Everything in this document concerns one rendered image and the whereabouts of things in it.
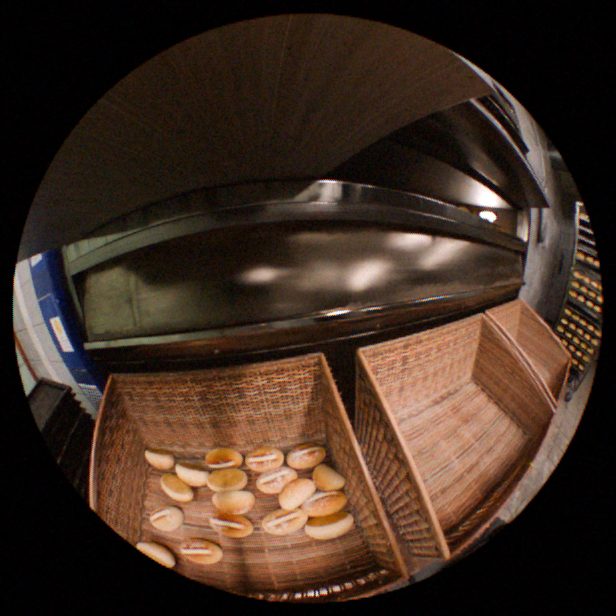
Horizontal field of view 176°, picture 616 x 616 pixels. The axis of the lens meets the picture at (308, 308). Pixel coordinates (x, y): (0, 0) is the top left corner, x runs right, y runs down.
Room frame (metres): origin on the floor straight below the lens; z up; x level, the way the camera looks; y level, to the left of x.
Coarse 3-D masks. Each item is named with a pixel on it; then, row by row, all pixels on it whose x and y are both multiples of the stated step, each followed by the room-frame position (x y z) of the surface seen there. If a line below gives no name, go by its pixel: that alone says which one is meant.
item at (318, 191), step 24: (216, 192) 0.30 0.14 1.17; (240, 192) 0.31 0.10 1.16; (264, 192) 0.32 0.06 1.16; (288, 192) 0.33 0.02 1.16; (312, 192) 0.33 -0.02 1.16; (336, 192) 0.34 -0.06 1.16; (360, 192) 0.35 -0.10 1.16; (384, 192) 0.36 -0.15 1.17; (144, 216) 0.27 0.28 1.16; (168, 216) 0.28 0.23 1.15; (456, 216) 0.41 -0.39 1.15; (96, 240) 0.24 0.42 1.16
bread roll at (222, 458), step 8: (224, 448) 0.18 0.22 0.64; (208, 456) 0.15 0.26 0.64; (216, 456) 0.15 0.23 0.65; (224, 456) 0.15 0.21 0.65; (232, 456) 0.16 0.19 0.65; (240, 456) 0.17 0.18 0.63; (208, 464) 0.13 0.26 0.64; (216, 464) 0.13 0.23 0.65; (224, 464) 0.13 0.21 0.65; (232, 464) 0.14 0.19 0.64
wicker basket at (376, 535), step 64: (128, 384) 0.20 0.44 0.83; (192, 384) 0.24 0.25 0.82; (256, 384) 0.27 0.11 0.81; (320, 384) 0.29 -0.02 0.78; (128, 448) 0.07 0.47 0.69; (192, 448) 0.17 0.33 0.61; (256, 448) 0.21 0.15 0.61; (128, 512) -0.10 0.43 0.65; (192, 512) -0.02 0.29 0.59; (256, 512) 0.03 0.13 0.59; (384, 512) 0.01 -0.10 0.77; (192, 576) -0.21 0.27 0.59; (256, 576) -0.15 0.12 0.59; (320, 576) -0.14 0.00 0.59; (384, 576) -0.14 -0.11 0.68
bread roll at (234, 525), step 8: (216, 512) 0.01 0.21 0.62; (224, 512) 0.01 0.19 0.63; (216, 520) -0.01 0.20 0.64; (224, 520) -0.01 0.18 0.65; (232, 520) 0.00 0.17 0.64; (240, 520) 0.00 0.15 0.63; (248, 520) 0.00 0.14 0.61; (216, 528) -0.04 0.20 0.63; (224, 528) -0.03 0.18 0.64; (232, 528) -0.02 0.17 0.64; (240, 528) -0.02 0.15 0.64; (248, 528) -0.02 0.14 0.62; (232, 536) -0.05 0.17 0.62; (240, 536) -0.04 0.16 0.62
